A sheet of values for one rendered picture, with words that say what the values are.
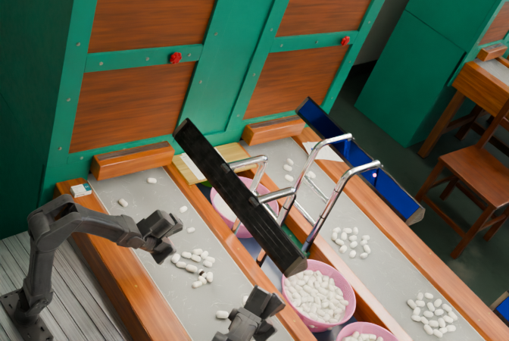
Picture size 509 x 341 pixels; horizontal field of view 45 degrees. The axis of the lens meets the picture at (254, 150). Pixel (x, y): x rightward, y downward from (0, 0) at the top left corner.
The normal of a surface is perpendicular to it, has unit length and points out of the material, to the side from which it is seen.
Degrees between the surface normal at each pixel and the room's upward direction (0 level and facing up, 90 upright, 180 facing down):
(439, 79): 90
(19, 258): 0
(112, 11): 90
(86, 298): 0
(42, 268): 90
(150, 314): 0
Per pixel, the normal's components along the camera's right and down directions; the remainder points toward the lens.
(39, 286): 0.49, 0.52
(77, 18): 0.57, 0.64
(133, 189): 0.32, -0.74
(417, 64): -0.69, 0.24
